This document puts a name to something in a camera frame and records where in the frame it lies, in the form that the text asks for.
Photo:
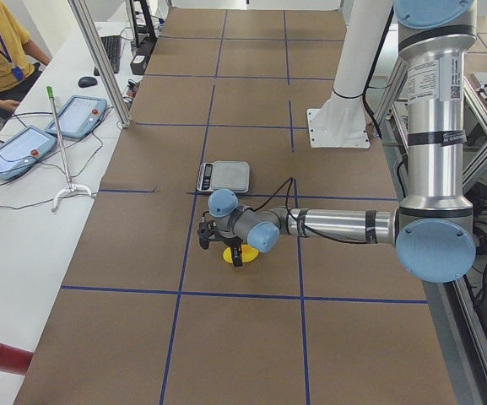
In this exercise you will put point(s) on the black keyboard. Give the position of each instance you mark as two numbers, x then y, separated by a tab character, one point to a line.
112	46

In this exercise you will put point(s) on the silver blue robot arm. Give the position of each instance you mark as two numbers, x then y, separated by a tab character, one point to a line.
431	229

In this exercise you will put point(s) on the blue teach pendant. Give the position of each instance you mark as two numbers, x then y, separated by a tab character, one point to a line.
22	151
78	117

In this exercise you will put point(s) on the black computer mouse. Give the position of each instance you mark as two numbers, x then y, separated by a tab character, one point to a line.
87	81

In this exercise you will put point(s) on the far blue teach pendant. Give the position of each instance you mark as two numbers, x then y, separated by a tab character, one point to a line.
78	117

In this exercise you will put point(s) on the yellow mango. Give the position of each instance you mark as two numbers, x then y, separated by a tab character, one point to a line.
249	254

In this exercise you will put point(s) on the aluminium frame post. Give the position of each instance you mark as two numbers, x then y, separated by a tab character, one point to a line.
101	61

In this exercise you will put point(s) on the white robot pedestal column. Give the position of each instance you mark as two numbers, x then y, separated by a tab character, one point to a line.
340	122

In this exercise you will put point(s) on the near blue teach pendant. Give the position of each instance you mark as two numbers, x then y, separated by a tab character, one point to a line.
22	151

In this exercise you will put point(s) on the green tipped grabber stick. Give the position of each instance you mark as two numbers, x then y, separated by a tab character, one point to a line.
71	188

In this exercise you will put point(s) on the black box with label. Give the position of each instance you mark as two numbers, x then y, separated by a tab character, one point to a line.
138	65

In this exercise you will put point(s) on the grey digital kitchen scale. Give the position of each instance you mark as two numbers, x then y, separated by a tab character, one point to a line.
233	175

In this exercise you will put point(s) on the red cylinder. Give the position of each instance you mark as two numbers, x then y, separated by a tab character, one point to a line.
14	360

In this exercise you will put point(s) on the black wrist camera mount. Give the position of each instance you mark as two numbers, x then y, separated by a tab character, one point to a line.
207	233

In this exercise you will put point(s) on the person in yellow shirt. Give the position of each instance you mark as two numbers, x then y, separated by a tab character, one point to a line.
20	60

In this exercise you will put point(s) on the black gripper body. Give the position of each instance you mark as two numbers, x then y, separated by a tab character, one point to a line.
231	243

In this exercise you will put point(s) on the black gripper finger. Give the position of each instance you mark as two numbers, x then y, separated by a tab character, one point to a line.
236	256

